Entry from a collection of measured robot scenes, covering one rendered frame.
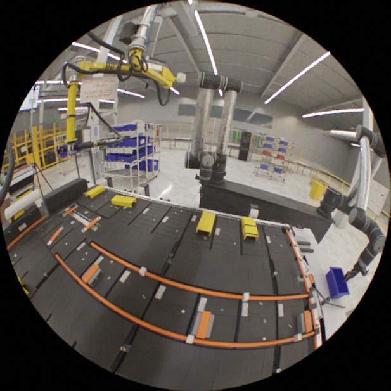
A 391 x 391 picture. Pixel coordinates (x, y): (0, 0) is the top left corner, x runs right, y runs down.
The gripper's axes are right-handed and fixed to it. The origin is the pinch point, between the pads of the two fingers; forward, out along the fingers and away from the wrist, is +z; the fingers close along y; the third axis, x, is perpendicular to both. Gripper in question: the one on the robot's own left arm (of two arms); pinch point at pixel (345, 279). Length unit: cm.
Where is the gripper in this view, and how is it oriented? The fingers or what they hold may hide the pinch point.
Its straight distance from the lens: 116.7
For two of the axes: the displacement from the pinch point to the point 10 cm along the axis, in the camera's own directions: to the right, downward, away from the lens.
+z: -0.9, 8.9, 4.6
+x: -3.9, 3.9, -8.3
